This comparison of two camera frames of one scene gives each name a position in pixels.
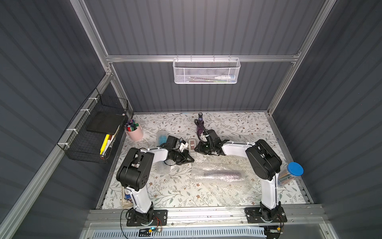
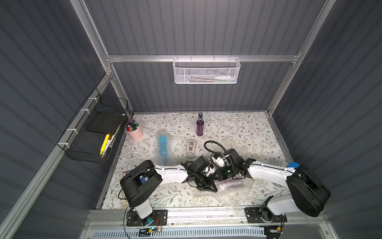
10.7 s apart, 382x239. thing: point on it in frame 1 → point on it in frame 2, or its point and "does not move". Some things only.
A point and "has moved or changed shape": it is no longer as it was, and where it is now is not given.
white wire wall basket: [206, 70] does not move
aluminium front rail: [296, 217] does not move
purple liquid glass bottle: [199, 129] does not move
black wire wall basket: [92, 135] does not move
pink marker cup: [134, 130] does not move
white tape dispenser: [192, 145] does not move
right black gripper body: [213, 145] → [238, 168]
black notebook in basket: [106, 123] does not move
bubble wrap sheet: [231, 178] has moved or changed shape
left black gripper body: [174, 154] → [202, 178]
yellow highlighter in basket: [104, 144] does not move
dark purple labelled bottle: [223, 175] has moved or changed shape
